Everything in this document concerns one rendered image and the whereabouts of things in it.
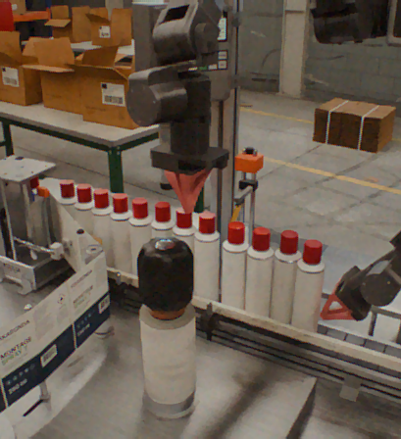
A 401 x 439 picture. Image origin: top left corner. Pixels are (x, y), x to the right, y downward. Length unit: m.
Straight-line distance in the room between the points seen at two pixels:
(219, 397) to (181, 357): 0.14
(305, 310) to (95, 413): 0.41
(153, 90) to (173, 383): 0.44
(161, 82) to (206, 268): 0.49
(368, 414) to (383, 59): 5.72
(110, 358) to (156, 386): 0.18
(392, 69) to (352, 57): 0.51
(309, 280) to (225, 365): 0.22
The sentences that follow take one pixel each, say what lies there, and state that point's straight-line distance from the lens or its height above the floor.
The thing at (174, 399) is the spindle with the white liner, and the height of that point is 0.92.
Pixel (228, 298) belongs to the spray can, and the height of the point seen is 0.93.
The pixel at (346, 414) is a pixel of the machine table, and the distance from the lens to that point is 1.00.
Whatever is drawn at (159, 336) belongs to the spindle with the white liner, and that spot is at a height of 1.05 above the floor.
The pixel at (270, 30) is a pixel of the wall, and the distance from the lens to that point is 7.12.
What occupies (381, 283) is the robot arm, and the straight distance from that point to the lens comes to 0.86.
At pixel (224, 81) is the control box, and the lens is 1.06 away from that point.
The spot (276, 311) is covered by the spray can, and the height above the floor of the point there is 0.92.
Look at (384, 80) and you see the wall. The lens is 6.53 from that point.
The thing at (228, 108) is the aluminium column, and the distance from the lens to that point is 1.08.
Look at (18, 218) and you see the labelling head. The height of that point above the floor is 1.04.
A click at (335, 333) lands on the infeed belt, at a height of 0.88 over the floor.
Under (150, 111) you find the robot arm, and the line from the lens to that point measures 0.67.
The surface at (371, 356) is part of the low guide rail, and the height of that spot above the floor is 0.91.
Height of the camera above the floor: 1.54
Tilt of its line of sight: 26 degrees down
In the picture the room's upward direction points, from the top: straight up
